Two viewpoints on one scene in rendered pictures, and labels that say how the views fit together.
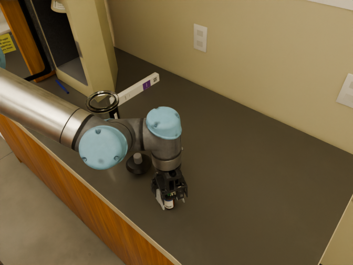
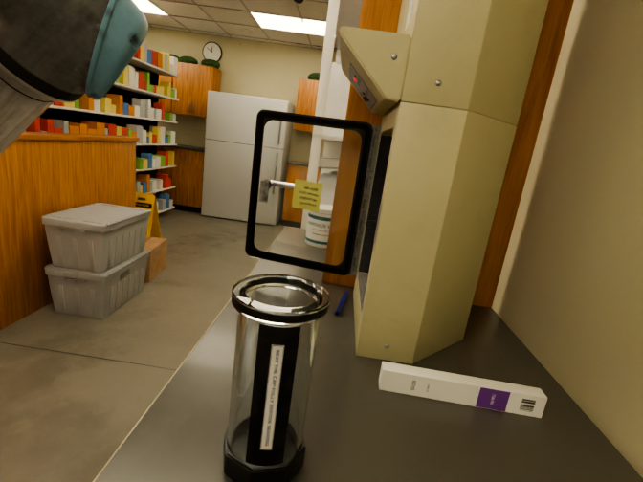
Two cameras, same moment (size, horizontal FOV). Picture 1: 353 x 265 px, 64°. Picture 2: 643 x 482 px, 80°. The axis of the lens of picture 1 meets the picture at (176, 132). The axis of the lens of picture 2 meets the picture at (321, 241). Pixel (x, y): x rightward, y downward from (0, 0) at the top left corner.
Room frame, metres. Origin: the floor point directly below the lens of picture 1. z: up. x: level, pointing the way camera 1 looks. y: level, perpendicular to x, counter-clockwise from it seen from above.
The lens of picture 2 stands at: (0.52, -0.08, 1.33)
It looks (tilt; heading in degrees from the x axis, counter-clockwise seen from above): 15 degrees down; 49
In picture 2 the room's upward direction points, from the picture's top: 8 degrees clockwise
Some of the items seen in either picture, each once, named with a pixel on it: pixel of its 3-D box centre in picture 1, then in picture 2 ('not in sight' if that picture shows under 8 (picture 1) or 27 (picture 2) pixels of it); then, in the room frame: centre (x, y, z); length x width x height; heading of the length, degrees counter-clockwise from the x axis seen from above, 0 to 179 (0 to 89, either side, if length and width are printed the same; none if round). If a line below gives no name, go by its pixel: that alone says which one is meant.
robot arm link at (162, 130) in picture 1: (163, 133); not in sight; (0.47, 0.03, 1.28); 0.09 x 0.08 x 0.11; 88
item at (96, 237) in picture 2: not in sight; (101, 235); (1.04, 2.83, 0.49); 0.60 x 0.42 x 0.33; 47
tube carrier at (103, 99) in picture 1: (108, 123); (272, 375); (0.75, 0.24, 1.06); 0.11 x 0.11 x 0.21
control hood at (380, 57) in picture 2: not in sight; (365, 79); (1.10, 0.51, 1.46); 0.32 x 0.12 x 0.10; 47
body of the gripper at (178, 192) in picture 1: (169, 177); not in sight; (0.46, 0.02, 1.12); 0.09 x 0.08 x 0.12; 18
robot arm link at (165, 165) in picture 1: (167, 155); not in sight; (0.47, 0.02, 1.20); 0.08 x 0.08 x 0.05
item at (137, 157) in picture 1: (138, 161); not in sight; (0.64, 0.14, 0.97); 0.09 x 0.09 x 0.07
